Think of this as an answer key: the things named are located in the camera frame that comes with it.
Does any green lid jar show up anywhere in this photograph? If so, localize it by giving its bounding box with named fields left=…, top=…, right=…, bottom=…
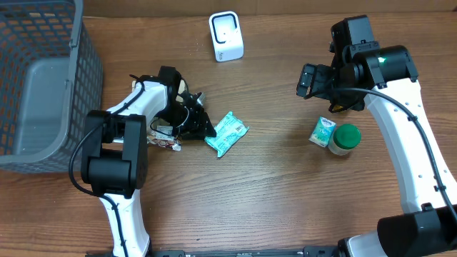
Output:
left=328, top=124, right=361, bottom=156

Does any dark grey plastic basket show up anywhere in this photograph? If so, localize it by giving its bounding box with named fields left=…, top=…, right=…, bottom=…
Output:
left=1, top=0, right=103, bottom=173

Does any teal tissue pack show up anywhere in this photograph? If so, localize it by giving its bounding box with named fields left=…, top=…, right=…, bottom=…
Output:
left=309, top=116, right=336, bottom=148

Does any teal snack packet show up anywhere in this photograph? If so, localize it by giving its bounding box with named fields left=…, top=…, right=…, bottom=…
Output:
left=205, top=111, right=250, bottom=158

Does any white barcode scanner stand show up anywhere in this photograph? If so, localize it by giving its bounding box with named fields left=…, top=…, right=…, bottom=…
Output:
left=209, top=11, right=244, bottom=62

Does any brown snack bag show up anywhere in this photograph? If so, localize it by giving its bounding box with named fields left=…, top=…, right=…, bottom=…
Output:
left=125, top=76, right=189, bottom=151

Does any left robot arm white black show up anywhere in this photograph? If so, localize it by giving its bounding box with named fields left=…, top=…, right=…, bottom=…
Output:
left=74, top=66, right=216, bottom=256

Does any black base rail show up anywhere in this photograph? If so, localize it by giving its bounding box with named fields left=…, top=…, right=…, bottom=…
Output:
left=85, top=242, right=358, bottom=257

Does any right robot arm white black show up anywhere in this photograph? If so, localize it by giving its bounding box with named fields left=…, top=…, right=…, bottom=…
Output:
left=296, top=15, right=456, bottom=256

